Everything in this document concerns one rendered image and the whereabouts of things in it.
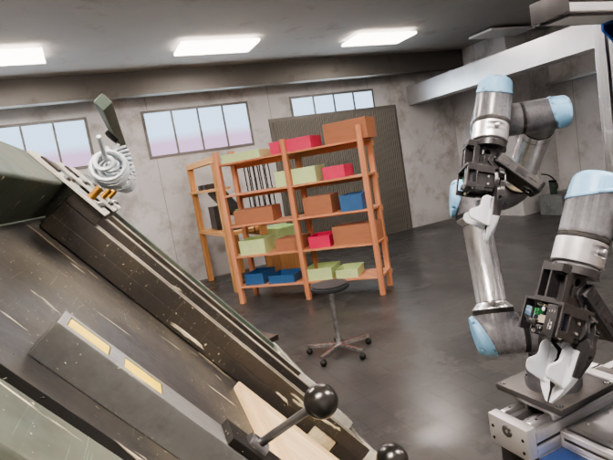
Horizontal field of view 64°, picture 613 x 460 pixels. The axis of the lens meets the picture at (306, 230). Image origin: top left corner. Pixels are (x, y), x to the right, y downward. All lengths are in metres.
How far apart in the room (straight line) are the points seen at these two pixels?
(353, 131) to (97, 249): 5.41
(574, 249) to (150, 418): 0.64
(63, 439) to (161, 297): 0.82
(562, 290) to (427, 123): 11.44
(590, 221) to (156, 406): 0.66
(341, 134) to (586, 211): 5.64
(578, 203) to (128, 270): 0.87
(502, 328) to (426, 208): 10.60
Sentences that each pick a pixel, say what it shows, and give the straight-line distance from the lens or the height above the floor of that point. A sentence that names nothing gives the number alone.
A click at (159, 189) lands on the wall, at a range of 9.52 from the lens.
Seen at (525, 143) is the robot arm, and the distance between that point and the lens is 1.35.
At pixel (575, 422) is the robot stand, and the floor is 0.95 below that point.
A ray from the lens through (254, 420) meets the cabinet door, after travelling 0.95.
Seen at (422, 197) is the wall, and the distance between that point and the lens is 11.98.
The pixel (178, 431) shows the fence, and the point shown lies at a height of 1.52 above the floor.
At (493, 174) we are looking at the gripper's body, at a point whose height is 1.69.
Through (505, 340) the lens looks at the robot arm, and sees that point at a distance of 1.51.
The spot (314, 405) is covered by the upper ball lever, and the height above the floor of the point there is 1.52.
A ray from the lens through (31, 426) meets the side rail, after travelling 0.32.
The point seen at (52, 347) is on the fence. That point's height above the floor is 1.64.
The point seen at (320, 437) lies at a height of 1.10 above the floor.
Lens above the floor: 1.76
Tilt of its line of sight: 7 degrees down
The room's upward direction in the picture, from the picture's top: 10 degrees counter-clockwise
